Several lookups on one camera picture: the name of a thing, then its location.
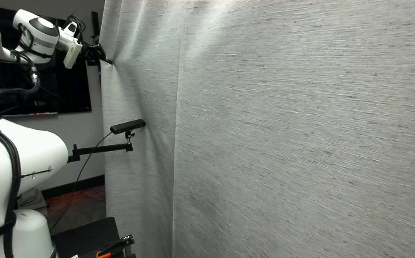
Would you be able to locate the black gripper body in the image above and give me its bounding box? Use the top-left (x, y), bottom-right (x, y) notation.
top-left (80, 40), bottom-right (106, 67)

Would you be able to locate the black camera support arm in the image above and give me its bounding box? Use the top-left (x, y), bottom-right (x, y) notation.
top-left (67, 140), bottom-right (135, 165)

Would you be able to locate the grey woven curtain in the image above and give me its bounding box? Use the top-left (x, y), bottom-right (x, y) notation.
top-left (98, 0), bottom-right (415, 258)

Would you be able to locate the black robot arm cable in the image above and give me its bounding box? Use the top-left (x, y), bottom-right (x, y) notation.
top-left (0, 27), bottom-right (43, 258)

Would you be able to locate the black wall monitor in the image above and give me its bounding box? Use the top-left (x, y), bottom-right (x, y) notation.
top-left (0, 3), bottom-right (93, 116)

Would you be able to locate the black stereo camera bar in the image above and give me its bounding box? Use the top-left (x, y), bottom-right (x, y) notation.
top-left (109, 117), bottom-right (148, 136)

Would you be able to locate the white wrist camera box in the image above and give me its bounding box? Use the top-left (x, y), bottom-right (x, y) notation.
top-left (62, 20), bottom-right (85, 72)

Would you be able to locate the orange handled bar clamp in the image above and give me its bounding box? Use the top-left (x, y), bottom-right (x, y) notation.
top-left (95, 234), bottom-right (136, 258)

